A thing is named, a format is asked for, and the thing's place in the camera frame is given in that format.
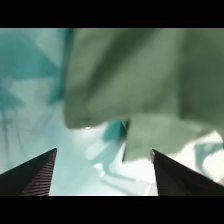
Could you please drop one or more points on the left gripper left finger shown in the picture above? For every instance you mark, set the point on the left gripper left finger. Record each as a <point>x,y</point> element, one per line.
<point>31,178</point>

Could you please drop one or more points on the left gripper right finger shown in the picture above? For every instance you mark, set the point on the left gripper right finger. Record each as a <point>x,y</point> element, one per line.
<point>180,178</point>

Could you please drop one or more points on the green shirt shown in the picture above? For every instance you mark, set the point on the green shirt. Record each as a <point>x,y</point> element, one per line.
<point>140,76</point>

